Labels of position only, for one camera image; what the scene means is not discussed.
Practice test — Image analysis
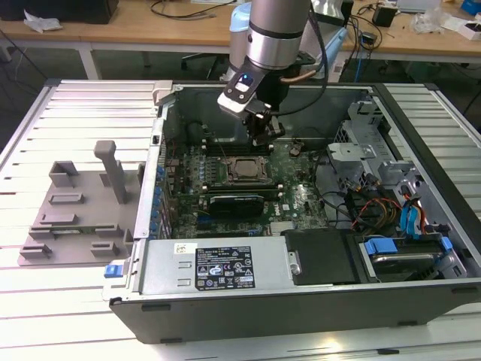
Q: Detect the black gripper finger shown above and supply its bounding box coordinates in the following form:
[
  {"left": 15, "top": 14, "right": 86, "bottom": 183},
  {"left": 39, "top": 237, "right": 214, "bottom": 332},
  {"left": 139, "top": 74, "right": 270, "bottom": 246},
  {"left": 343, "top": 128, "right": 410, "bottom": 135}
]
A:
[
  {"left": 246, "top": 108, "right": 274, "bottom": 147},
  {"left": 269, "top": 118, "right": 286, "bottom": 142}
]

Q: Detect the CPU socket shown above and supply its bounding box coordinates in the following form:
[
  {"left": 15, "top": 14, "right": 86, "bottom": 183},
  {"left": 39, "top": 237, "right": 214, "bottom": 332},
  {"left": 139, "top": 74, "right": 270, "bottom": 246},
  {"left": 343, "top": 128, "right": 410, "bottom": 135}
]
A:
[{"left": 224, "top": 156, "right": 272, "bottom": 184}]

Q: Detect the black RAM slot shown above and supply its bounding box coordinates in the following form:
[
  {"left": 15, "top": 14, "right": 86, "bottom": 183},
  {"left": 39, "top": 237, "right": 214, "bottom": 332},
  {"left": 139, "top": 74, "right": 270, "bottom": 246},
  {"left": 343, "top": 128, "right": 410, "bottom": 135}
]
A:
[
  {"left": 201, "top": 182, "right": 277, "bottom": 191},
  {"left": 202, "top": 187, "right": 283, "bottom": 200},
  {"left": 204, "top": 147, "right": 272, "bottom": 157},
  {"left": 202, "top": 138, "right": 274, "bottom": 148}
]

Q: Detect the green motherboard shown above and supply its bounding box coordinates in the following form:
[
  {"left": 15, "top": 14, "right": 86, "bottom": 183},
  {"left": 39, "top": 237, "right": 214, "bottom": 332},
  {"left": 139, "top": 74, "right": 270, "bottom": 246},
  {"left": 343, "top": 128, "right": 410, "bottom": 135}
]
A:
[{"left": 161, "top": 139, "right": 332, "bottom": 240}]

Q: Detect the black graphics card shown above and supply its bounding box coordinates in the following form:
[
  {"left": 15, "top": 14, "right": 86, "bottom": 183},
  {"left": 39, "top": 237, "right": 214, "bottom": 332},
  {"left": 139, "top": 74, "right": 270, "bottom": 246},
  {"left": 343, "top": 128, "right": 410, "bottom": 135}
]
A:
[{"left": 208, "top": 193, "right": 266, "bottom": 219}]

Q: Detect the grey metal drive cage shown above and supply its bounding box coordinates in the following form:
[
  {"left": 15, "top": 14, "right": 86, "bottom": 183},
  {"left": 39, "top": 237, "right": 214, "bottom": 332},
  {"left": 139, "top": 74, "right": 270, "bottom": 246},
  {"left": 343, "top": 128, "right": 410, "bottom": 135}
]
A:
[{"left": 325, "top": 96, "right": 418, "bottom": 189}]

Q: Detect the black chair base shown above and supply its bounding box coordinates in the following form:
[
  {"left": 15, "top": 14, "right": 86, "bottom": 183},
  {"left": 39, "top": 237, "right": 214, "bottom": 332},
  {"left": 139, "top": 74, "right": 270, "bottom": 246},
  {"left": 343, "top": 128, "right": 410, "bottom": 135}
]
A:
[{"left": 181, "top": 52, "right": 230, "bottom": 82}]

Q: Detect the small black box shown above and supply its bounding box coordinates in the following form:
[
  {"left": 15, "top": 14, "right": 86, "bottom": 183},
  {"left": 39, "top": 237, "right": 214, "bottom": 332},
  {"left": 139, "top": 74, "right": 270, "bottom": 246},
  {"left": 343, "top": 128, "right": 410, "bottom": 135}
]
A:
[{"left": 371, "top": 6, "right": 398, "bottom": 28}]

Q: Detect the black plastic shroud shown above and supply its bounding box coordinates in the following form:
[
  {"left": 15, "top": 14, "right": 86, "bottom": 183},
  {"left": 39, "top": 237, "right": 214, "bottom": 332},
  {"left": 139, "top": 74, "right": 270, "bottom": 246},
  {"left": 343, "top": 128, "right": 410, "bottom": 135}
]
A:
[{"left": 281, "top": 229, "right": 358, "bottom": 287}]

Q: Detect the blue disk carrier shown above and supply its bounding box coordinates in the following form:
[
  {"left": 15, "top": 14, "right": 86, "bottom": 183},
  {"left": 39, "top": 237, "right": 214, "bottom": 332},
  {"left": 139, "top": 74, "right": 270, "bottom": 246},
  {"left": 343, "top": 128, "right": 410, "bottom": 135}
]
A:
[{"left": 358, "top": 236, "right": 454, "bottom": 283}]

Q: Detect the wooden desk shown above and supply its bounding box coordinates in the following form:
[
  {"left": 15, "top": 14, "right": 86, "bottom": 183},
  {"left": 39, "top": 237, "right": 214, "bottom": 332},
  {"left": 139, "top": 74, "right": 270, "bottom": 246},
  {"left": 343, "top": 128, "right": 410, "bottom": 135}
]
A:
[{"left": 0, "top": 0, "right": 481, "bottom": 65}]

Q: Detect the silver power supply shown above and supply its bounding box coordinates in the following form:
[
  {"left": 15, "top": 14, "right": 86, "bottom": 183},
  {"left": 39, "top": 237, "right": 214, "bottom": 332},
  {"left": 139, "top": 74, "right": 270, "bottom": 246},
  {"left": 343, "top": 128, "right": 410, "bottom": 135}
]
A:
[{"left": 138, "top": 236, "right": 301, "bottom": 298}]

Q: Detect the white flat device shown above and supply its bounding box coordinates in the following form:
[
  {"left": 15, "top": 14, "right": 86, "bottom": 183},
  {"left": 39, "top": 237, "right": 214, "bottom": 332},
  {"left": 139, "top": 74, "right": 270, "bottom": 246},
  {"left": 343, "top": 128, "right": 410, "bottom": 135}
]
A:
[{"left": 396, "top": 0, "right": 440, "bottom": 12}]

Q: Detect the clear plastic bag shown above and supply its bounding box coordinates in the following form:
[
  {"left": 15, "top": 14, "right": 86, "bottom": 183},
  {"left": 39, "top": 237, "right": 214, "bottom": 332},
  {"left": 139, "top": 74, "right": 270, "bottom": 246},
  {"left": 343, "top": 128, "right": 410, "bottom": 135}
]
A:
[{"left": 411, "top": 6, "right": 448, "bottom": 35}]

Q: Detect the open black PC case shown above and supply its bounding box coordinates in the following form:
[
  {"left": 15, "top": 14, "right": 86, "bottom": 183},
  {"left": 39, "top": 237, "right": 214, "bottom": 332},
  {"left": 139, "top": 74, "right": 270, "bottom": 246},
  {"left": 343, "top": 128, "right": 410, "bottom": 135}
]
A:
[{"left": 101, "top": 80, "right": 481, "bottom": 345}]

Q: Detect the white cardboard box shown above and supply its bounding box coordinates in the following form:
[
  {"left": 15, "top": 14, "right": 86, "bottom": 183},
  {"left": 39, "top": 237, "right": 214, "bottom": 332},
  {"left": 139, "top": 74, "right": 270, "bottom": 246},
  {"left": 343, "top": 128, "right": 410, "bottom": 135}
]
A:
[{"left": 441, "top": 15, "right": 481, "bottom": 41}]

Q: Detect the grey parts rack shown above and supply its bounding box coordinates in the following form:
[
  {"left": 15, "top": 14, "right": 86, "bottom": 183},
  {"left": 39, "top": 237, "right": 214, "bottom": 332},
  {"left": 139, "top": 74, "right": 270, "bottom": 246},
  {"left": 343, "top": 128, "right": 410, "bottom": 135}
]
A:
[{"left": 17, "top": 141, "right": 146, "bottom": 268}]

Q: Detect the blue box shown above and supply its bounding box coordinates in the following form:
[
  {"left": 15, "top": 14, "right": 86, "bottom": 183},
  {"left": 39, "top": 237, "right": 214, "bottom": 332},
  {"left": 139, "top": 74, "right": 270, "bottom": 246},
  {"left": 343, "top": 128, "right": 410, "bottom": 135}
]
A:
[{"left": 461, "top": 0, "right": 481, "bottom": 18}]

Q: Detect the large black box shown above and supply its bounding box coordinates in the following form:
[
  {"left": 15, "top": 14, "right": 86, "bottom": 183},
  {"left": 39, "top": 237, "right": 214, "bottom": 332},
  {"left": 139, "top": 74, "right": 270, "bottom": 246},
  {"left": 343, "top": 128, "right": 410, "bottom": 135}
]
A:
[{"left": 0, "top": 0, "right": 119, "bottom": 24}]

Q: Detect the crumpled white paper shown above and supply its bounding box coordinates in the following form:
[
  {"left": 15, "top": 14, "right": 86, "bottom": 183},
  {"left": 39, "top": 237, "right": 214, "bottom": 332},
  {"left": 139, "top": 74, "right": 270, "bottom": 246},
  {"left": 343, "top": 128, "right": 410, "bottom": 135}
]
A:
[{"left": 24, "top": 9, "right": 63, "bottom": 34}]

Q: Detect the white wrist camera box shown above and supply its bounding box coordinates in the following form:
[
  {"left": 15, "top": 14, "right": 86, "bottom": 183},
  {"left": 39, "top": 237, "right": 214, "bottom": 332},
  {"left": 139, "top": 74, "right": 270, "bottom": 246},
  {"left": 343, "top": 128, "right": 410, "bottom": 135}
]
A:
[{"left": 216, "top": 69, "right": 268, "bottom": 114}]

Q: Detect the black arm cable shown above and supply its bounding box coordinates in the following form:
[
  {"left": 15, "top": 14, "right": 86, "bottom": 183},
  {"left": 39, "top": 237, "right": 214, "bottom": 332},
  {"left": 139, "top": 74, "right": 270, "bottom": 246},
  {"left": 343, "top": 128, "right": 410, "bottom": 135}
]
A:
[{"left": 277, "top": 0, "right": 332, "bottom": 116}]

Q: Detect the grey plastic bracket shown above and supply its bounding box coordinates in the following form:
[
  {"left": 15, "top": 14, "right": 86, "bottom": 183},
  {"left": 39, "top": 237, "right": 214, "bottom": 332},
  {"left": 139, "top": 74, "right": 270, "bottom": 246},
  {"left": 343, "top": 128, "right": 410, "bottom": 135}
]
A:
[{"left": 152, "top": 80, "right": 176, "bottom": 107}]

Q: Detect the orange power wire bundle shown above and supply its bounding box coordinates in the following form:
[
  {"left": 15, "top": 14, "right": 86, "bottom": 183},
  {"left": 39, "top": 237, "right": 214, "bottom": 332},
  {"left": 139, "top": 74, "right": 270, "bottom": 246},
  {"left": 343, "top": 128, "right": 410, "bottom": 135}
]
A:
[{"left": 352, "top": 198, "right": 402, "bottom": 231}]

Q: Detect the blue flat wire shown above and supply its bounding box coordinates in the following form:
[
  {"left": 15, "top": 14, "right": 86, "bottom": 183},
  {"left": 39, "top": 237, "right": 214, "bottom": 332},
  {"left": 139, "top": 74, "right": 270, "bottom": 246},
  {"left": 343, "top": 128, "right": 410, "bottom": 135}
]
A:
[
  {"left": 409, "top": 204, "right": 424, "bottom": 238},
  {"left": 399, "top": 204, "right": 413, "bottom": 238}
]

